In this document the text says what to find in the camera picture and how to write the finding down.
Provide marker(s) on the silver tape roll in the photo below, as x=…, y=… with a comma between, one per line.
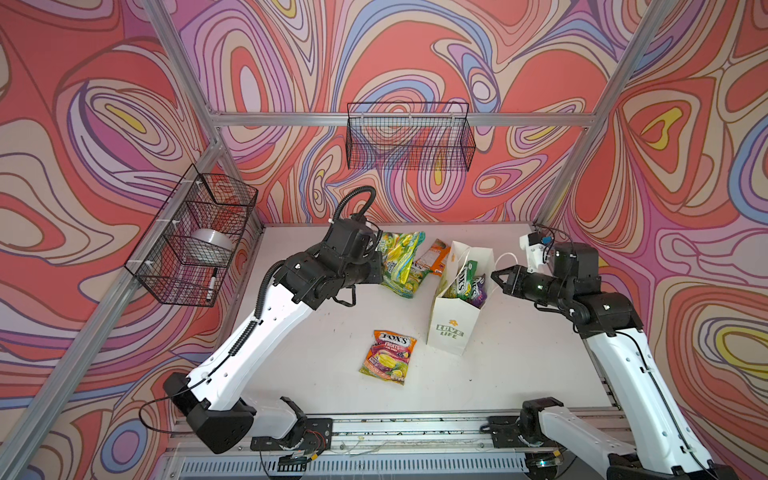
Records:
x=214, y=238

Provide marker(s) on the black wire basket left wall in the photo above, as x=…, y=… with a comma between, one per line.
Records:
x=175, y=268

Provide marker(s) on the purple berries candy bag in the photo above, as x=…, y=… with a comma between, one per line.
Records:
x=478, y=293

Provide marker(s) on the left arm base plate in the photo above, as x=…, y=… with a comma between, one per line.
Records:
x=306, y=436

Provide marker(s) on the green candy bag top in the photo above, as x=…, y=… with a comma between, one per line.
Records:
x=418, y=272

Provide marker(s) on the green candy bag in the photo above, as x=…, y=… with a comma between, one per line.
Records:
x=418, y=272
x=462, y=286
x=398, y=253

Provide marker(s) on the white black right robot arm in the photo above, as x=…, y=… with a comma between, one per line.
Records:
x=665, y=446

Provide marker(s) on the aluminium front rail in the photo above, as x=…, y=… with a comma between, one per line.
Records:
x=430, y=432

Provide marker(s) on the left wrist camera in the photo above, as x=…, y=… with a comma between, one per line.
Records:
x=354, y=234

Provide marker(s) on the black wire basket wall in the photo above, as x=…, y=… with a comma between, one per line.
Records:
x=413, y=136
x=175, y=268

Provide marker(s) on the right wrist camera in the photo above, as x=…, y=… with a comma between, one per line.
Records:
x=536, y=246

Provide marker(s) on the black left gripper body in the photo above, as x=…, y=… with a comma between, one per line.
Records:
x=368, y=271

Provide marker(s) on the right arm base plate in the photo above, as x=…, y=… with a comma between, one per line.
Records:
x=507, y=432

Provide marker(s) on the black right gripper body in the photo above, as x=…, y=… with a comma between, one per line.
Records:
x=545, y=288

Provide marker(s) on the white floral paper bag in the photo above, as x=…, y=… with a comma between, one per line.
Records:
x=453, y=320

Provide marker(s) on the black wire basket back wall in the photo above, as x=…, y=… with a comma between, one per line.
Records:
x=413, y=136

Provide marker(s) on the orange fruits candy bag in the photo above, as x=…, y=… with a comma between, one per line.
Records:
x=389, y=356

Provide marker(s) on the black marker pen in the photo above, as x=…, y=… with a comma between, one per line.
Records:
x=212, y=286

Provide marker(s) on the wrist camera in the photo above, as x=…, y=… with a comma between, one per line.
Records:
x=536, y=246
x=354, y=234

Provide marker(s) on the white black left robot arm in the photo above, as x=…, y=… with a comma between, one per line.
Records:
x=211, y=396

